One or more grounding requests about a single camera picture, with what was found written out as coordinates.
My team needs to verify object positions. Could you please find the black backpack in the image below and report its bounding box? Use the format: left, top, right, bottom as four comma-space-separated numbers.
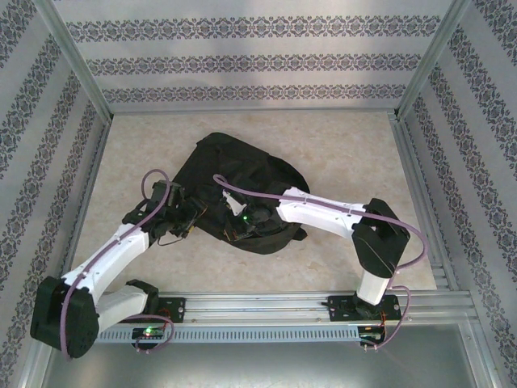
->
171, 131, 312, 256

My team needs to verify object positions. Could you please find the grey metal sheet panel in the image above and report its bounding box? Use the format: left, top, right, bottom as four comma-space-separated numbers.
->
40, 343, 496, 388

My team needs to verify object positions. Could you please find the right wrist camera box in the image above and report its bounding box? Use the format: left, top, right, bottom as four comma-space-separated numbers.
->
223, 191, 248, 215

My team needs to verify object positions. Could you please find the aluminium mounting rail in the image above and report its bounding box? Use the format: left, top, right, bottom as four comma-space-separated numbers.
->
40, 293, 473, 324

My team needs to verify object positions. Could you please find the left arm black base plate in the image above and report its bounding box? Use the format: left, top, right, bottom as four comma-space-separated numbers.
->
151, 297, 187, 324

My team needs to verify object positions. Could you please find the aluminium side rail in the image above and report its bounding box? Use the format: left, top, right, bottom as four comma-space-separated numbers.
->
54, 115, 113, 295
388, 112, 461, 292

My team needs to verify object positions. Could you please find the slotted grey cable duct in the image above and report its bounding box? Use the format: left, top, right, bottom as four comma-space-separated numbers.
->
96, 325, 363, 344

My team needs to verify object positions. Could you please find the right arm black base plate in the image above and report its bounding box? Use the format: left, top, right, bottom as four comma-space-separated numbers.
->
326, 294, 403, 323

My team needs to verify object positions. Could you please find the aluminium back rail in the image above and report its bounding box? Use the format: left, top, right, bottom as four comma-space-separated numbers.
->
109, 107, 401, 117

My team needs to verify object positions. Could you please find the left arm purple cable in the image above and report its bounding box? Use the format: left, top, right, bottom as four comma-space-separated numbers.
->
59, 168, 174, 361

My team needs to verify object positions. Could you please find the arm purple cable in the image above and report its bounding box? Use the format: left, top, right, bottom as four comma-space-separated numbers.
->
59, 168, 174, 361
212, 173, 431, 353

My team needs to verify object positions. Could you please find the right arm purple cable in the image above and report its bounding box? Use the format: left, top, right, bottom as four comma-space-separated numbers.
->
212, 173, 431, 353

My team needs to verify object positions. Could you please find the aluminium frame post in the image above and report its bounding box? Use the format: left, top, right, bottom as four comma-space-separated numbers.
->
395, 0, 473, 120
32, 0, 113, 122

